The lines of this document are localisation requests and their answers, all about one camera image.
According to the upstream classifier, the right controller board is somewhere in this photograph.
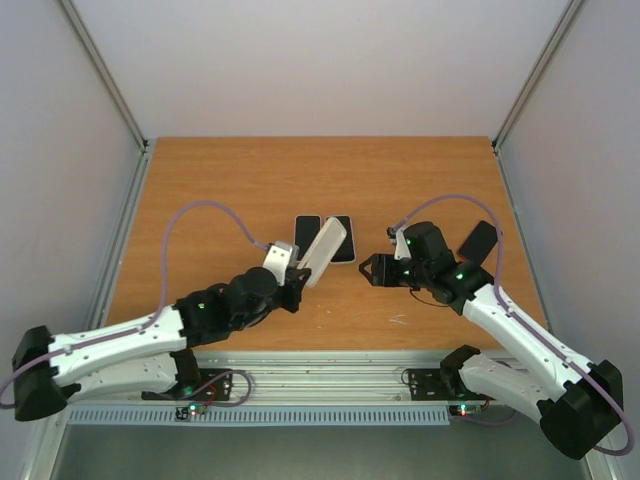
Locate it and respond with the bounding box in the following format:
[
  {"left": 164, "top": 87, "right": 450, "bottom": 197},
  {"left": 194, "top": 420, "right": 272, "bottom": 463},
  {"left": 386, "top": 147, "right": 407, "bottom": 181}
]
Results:
[{"left": 449, "top": 403, "right": 484, "bottom": 417}]

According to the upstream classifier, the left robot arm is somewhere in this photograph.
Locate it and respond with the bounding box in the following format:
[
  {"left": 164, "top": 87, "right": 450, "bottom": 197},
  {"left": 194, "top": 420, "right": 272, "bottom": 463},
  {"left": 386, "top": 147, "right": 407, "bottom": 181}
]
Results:
[{"left": 5, "top": 255, "right": 326, "bottom": 422}]

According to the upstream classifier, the left controller board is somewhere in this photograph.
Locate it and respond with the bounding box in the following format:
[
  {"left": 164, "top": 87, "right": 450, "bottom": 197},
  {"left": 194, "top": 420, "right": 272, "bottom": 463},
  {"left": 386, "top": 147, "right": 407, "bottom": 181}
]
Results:
[{"left": 174, "top": 404, "right": 207, "bottom": 421}]

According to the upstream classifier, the controller board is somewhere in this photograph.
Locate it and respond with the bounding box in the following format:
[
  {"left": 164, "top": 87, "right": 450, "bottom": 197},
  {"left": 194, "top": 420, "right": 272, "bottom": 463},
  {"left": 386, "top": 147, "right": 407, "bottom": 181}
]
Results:
[
  {"left": 449, "top": 403, "right": 484, "bottom": 417},
  {"left": 174, "top": 404, "right": 207, "bottom": 421}
]

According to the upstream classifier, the aluminium corner post left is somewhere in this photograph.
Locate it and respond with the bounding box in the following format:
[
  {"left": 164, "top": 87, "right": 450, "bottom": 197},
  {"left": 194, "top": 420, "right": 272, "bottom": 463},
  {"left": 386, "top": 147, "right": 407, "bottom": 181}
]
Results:
[{"left": 54, "top": 0, "right": 151, "bottom": 154}]

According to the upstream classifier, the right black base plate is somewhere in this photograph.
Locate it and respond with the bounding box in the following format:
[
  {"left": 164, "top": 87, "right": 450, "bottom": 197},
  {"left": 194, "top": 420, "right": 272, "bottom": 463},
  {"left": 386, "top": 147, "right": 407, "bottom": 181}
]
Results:
[{"left": 401, "top": 368, "right": 488, "bottom": 402}]

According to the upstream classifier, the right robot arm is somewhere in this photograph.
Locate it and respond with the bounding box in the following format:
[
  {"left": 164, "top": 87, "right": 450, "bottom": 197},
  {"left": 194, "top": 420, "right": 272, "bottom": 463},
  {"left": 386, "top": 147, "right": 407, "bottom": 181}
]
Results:
[{"left": 359, "top": 222, "right": 624, "bottom": 460}]

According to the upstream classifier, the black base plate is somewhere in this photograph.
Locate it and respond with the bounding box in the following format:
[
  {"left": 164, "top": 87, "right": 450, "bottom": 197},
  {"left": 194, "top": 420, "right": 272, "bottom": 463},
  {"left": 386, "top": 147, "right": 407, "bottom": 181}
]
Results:
[
  {"left": 401, "top": 368, "right": 488, "bottom": 402},
  {"left": 141, "top": 368, "right": 233, "bottom": 402}
]

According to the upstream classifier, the aluminium rail frame front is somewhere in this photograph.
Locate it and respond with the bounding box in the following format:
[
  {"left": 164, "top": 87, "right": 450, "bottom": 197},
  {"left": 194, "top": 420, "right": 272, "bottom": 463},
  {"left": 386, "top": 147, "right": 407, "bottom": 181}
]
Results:
[{"left": 44, "top": 349, "right": 596, "bottom": 405}]

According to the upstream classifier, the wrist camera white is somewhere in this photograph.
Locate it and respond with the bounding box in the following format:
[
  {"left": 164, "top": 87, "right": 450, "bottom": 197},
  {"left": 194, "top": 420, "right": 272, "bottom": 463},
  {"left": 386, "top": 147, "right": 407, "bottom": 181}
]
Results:
[
  {"left": 262, "top": 241, "right": 298, "bottom": 286},
  {"left": 387, "top": 225, "right": 411, "bottom": 261}
]

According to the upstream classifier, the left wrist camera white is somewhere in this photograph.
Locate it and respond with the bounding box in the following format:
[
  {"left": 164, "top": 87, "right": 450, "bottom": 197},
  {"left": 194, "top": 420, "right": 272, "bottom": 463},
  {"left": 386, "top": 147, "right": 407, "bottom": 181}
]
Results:
[{"left": 262, "top": 241, "right": 298, "bottom": 286}]

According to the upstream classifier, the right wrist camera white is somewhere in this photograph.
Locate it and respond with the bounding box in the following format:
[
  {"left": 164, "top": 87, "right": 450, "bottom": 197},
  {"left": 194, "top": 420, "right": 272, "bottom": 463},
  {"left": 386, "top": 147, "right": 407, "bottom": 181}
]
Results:
[{"left": 387, "top": 225, "right": 411, "bottom": 261}]

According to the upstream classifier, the black phone dark edge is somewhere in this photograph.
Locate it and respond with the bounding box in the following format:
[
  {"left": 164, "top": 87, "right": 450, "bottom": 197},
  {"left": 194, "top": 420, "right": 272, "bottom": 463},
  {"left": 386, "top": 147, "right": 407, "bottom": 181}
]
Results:
[{"left": 294, "top": 215, "right": 322, "bottom": 261}]

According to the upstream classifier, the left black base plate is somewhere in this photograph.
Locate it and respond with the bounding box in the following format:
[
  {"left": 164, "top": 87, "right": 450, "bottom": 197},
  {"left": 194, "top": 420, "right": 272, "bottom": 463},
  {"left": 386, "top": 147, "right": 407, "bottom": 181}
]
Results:
[{"left": 141, "top": 368, "right": 233, "bottom": 402}]

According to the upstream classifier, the black phone silver edge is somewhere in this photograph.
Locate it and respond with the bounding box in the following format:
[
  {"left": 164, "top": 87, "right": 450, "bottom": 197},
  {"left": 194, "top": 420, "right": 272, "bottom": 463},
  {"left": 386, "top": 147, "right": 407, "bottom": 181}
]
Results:
[{"left": 331, "top": 215, "right": 356, "bottom": 264}]

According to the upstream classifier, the aluminium corner post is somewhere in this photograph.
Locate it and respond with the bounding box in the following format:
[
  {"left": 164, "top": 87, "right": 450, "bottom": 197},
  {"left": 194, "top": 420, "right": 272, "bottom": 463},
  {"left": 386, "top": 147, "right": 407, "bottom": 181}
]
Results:
[
  {"left": 54, "top": 0, "right": 151, "bottom": 154},
  {"left": 489, "top": 0, "right": 589, "bottom": 154}
]

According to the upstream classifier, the aluminium corner post right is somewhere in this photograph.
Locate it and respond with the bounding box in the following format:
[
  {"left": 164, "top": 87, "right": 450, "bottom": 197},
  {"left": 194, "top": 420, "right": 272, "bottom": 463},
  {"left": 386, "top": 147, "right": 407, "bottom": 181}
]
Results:
[{"left": 489, "top": 0, "right": 589, "bottom": 154}]

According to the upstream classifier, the slotted grey cable duct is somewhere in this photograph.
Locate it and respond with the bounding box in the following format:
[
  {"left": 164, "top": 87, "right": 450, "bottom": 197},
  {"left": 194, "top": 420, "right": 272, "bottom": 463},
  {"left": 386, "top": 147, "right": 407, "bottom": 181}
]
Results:
[{"left": 68, "top": 405, "right": 450, "bottom": 427}]

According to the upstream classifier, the black phone pink edge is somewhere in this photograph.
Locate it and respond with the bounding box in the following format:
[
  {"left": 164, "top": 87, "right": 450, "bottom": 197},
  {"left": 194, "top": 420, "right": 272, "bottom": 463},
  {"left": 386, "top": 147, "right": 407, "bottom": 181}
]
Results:
[{"left": 457, "top": 220, "right": 498, "bottom": 265}]

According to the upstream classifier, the white phone case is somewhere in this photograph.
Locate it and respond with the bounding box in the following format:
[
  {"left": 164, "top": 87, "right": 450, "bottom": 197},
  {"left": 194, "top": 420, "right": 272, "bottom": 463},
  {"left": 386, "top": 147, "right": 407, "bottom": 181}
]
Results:
[{"left": 298, "top": 217, "right": 347, "bottom": 288}]

